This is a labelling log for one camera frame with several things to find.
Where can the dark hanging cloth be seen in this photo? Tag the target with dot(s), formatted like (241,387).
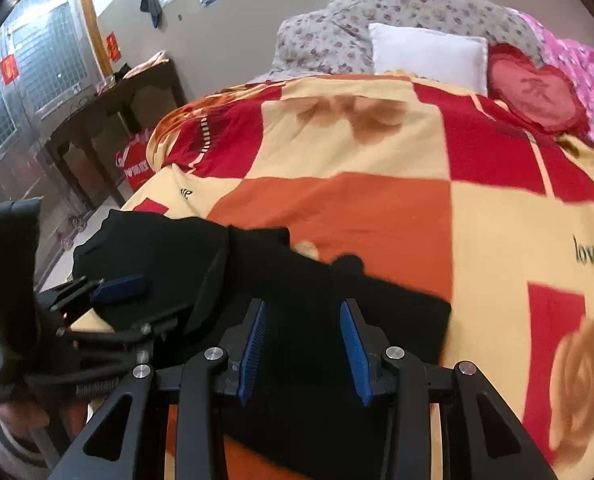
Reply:
(151,2)

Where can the person's left hand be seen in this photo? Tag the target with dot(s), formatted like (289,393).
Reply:
(24,417)

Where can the white pillow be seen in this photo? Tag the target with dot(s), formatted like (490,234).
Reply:
(427,55)

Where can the pink printed quilt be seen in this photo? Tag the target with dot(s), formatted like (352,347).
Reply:
(584,70)

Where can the metal grid door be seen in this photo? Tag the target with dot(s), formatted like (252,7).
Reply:
(42,65)

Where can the red orange yellow printed blanket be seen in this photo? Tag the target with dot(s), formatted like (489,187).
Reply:
(427,200)

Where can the wooden door frame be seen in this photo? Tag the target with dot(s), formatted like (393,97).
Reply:
(94,25)

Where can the striped sleeve forearm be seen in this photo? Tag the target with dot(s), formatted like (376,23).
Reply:
(2,445)

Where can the grey floral quilt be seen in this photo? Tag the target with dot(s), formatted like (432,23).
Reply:
(337,30)

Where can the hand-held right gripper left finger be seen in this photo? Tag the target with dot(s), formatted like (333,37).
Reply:
(253,350)

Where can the red shopping bag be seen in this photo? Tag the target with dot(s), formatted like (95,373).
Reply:
(136,165)

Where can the black pants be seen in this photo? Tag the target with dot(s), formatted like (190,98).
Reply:
(302,305)

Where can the red heart-shaped cushion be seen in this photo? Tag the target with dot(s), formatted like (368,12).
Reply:
(537,90)

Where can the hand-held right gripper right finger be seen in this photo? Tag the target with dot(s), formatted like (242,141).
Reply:
(353,355)

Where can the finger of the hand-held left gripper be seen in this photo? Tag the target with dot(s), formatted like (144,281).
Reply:
(127,332)
(122,286)

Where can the red door sticker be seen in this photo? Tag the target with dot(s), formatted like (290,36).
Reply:
(9,70)

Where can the dark wooden table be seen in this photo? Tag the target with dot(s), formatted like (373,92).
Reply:
(127,92)

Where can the pink cloth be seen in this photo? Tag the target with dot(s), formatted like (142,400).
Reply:
(144,65)

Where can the red wall sticker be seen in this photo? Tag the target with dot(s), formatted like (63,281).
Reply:
(112,46)

